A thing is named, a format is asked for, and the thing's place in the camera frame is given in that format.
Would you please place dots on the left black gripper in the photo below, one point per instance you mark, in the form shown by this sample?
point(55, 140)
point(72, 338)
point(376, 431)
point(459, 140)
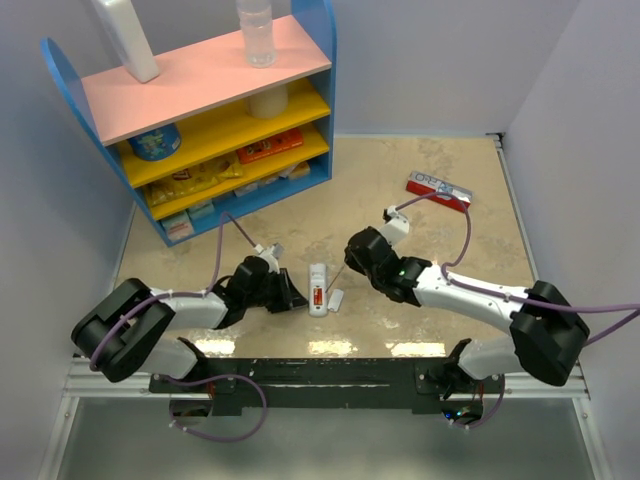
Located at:
point(289, 297)

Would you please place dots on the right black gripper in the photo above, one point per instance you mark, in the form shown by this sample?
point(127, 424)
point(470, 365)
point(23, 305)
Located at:
point(352, 263)

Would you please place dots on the thin metal pick tool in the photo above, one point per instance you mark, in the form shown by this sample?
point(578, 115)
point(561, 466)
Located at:
point(335, 278)

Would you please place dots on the white remote control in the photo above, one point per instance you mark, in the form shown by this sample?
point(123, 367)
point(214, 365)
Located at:
point(317, 278)

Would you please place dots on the white battery cover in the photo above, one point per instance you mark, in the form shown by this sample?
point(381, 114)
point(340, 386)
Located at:
point(335, 300)

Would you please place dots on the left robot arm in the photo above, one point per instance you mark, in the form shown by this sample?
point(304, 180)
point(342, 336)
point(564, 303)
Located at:
point(125, 333)

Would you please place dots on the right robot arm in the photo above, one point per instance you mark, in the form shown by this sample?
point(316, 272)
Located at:
point(541, 336)

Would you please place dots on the red white toothpaste box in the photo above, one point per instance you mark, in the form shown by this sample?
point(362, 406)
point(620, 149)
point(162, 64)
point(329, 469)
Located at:
point(442, 192)

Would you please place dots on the orange snack box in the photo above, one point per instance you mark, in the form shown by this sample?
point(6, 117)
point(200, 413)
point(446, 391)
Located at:
point(270, 146)

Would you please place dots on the yellow snack bags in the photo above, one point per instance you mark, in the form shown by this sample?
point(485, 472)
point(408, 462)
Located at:
point(194, 179)

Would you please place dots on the cream cylindrical cup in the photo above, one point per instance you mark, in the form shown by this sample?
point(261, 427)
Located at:
point(269, 103)

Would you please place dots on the blue shelf unit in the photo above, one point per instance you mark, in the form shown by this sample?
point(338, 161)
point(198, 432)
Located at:
point(201, 89)

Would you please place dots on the blue patterned can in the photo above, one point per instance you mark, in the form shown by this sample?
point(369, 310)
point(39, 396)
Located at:
point(156, 144)

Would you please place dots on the clear plastic bottle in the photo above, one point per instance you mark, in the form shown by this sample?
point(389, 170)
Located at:
point(256, 25)

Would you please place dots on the white bottle on shelf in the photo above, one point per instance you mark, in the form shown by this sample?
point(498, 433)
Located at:
point(122, 25)

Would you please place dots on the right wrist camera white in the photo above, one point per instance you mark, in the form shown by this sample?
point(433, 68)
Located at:
point(396, 225)

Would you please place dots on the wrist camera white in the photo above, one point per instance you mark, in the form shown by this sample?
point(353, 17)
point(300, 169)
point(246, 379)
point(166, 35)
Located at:
point(396, 225)
point(270, 254)

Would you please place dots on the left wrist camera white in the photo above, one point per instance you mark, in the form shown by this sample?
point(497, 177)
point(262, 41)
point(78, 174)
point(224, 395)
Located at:
point(270, 254)

